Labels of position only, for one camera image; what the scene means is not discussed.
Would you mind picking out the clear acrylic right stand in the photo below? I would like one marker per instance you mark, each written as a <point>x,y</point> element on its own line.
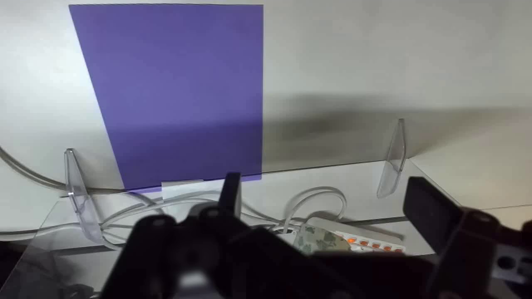
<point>392,162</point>

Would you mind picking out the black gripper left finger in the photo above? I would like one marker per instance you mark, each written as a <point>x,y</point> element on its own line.
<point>237,262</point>

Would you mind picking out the white green patterned cloth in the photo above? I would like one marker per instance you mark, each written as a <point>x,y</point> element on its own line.
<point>314,240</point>

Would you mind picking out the purple paper sheet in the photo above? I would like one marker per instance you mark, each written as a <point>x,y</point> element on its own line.
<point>178,86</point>

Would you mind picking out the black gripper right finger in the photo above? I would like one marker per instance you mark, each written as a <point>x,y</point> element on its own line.
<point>472,247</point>

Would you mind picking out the clear acrylic left stand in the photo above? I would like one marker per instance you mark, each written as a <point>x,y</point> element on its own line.
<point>79,199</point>

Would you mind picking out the clear acrylic stand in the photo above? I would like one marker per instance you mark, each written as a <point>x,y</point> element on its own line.
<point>392,162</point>
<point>79,199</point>

